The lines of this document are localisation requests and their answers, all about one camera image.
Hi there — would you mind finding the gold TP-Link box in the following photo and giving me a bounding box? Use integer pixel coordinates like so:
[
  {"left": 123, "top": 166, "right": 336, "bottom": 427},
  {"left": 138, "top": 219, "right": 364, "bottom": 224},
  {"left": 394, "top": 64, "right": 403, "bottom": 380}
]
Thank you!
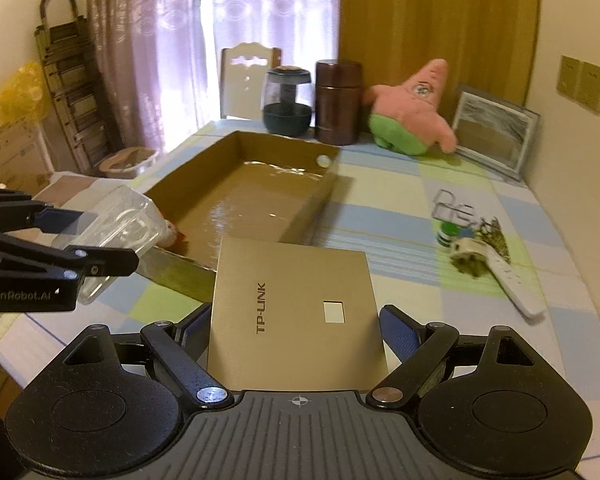
[{"left": 207, "top": 237, "right": 388, "bottom": 391}]

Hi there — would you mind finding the white power plug adapter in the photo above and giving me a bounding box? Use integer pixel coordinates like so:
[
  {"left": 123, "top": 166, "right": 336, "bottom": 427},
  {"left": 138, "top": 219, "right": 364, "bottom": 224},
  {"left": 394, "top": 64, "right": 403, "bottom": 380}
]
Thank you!
[{"left": 450, "top": 237, "right": 490, "bottom": 278}]

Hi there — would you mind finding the white remote control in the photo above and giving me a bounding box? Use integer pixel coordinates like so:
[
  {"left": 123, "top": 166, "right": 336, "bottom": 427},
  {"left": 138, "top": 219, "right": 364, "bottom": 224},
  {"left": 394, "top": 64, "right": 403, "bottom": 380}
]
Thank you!
[{"left": 486, "top": 246, "right": 546, "bottom": 320}]

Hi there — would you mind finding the green white tape roll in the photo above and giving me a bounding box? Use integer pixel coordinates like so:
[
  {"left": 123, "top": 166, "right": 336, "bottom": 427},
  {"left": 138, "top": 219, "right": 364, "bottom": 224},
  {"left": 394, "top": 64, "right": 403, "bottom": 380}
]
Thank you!
[{"left": 437, "top": 221, "right": 460, "bottom": 247}]

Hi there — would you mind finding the clear plastic container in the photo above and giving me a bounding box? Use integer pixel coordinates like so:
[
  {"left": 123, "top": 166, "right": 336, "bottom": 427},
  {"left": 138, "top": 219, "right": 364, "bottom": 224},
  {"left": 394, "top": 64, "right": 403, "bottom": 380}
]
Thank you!
[{"left": 59, "top": 183, "right": 168, "bottom": 306}]

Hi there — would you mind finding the brown cardboard carton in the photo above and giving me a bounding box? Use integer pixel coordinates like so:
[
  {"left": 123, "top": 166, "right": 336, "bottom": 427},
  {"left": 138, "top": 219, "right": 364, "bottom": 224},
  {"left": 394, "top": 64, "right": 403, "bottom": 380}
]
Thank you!
[{"left": 0, "top": 118, "right": 54, "bottom": 195}]

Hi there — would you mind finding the yellow plastic bag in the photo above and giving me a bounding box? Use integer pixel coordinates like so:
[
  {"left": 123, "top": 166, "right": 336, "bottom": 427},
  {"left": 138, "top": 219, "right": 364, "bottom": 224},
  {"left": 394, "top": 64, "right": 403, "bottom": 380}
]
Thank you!
[{"left": 0, "top": 61, "right": 52, "bottom": 124}]

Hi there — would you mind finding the leopard print hair claw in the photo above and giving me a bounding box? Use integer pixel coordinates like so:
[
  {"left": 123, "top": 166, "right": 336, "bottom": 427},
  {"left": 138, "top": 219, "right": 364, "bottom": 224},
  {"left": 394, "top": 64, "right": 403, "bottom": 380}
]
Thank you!
[{"left": 477, "top": 217, "right": 510, "bottom": 263}]

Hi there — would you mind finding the pink plastic basin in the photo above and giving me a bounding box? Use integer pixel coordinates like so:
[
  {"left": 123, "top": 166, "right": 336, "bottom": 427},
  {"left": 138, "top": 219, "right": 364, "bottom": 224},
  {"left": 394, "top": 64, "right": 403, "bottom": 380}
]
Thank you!
[{"left": 98, "top": 146, "right": 159, "bottom": 180}]

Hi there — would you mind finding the large open cardboard box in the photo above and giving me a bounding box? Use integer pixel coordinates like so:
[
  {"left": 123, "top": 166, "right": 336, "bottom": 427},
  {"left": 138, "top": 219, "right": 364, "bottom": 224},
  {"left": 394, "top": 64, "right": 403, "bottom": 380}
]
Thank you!
[{"left": 138, "top": 130, "right": 340, "bottom": 302}]

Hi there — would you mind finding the silver framed sand picture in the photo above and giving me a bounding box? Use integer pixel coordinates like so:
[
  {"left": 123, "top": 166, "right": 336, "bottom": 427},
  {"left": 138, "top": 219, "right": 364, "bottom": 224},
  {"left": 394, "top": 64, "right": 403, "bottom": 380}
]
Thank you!
[{"left": 452, "top": 84, "right": 541, "bottom": 181}]

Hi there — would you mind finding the pink Patrick star plush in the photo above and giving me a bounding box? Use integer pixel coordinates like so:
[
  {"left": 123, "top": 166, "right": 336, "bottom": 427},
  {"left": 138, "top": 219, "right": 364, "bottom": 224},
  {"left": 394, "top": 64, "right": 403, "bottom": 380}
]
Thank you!
[{"left": 362, "top": 58, "right": 457, "bottom": 156}]

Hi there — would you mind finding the sheer purple curtain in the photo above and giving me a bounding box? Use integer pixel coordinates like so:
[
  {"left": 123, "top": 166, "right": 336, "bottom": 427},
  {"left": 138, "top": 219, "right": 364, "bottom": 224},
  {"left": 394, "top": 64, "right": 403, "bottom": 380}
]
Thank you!
[{"left": 87, "top": 0, "right": 339, "bottom": 153}]

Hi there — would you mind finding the white wooden chair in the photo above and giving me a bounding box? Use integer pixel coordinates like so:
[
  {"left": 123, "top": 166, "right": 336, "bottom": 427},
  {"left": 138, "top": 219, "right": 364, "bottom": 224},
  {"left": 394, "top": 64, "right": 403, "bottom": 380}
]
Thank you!
[{"left": 219, "top": 42, "right": 282, "bottom": 120}]

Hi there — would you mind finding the glass jar dark green base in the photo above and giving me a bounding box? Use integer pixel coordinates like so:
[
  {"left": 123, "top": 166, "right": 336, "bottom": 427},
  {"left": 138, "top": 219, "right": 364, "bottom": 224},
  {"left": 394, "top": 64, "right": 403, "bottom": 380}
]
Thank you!
[{"left": 262, "top": 66, "right": 313, "bottom": 138}]

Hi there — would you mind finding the brown cylindrical thermos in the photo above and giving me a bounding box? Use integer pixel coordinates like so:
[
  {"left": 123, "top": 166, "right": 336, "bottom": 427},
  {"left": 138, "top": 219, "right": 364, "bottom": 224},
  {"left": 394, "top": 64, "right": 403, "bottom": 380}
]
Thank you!
[{"left": 315, "top": 60, "right": 363, "bottom": 145}]

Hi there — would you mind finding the mustard yellow curtain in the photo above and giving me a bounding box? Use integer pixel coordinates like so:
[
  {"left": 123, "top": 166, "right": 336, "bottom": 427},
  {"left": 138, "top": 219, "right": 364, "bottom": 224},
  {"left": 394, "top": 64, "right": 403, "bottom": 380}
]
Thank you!
[{"left": 338, "top": 0, "right": 540, "bottom": 120}]

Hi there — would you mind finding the bent metal wire puzzle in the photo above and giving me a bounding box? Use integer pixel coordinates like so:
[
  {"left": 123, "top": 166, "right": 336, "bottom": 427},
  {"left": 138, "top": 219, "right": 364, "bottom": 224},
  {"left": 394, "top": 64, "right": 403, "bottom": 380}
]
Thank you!
[{"left": 431, "top": 188, "right": 477, "bottom": 228}]

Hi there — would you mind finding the gold wall socket left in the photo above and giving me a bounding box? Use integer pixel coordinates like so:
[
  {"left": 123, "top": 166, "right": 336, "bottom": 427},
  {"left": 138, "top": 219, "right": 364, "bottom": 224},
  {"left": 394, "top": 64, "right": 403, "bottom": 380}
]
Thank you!
[{"left": 556, "top": 55, "right": 582, "bottom": 100}]

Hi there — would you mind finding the gold wall socket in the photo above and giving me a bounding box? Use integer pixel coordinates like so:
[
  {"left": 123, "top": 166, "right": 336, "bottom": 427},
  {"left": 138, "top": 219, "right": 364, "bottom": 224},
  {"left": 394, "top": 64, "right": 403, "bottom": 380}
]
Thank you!
[
  {"left": 556, "top": 55, "right": 582, "bottom": 100},
  {"left": 576, "top": 62, "right": 600, "bottom": 114}
]

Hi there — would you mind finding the gold wall socket right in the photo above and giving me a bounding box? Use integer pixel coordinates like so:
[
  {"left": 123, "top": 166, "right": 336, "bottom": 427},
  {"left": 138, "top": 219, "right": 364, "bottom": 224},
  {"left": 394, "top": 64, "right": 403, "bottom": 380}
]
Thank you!
[{"left": 576, "top": 62, "right": 600, "bottom": 114}]

